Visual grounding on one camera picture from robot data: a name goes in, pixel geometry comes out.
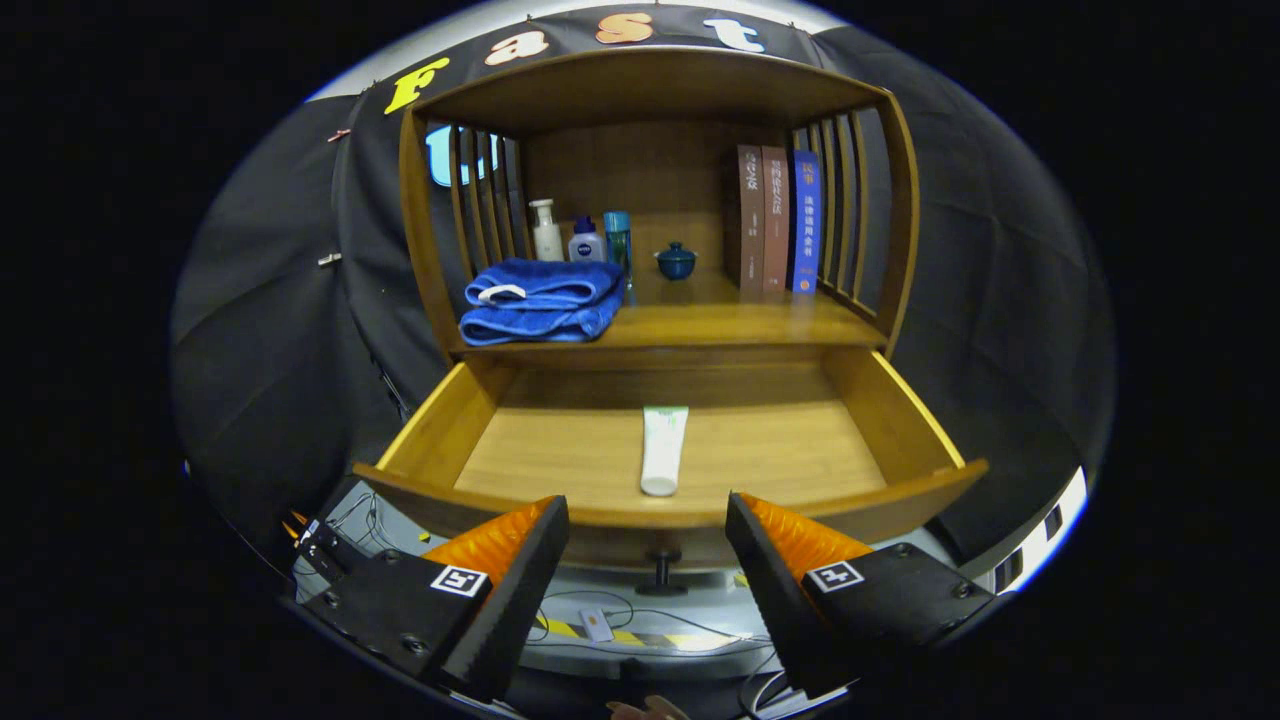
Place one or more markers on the blue folded towel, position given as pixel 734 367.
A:
pixel 540 300

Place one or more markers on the yellow black hazard tape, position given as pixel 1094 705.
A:
pixel 640 637

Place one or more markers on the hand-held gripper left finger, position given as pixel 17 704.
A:
pixel 515 600

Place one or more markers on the wooden countertop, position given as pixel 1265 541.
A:
pixel 720 322

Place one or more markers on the reddish brown book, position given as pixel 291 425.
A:
pixel 775 220

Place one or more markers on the black backdrop cloth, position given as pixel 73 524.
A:
pixel 270 300

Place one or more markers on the blue lidded teacup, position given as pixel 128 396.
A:
pixel 676 264

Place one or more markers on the white pump bottle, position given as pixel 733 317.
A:
pixel 546 240

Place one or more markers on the small white device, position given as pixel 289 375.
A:
pixel 597 626

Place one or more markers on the white slotted panel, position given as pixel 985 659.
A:
pixel 1030 555

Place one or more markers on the white bottle with blue cap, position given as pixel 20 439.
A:
pixel 586 246

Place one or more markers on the dark brown book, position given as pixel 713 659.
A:
pixel 750 220

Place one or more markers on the teal tall bottle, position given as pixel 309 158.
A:
pixel 618 245

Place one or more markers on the blue book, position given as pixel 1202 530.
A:
pixel 805 220

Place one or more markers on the white tube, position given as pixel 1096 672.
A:
pixel 663 450

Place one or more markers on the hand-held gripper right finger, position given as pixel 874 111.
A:
pixel 775 600

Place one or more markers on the wooden drawer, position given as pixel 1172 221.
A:
pixel 760 450

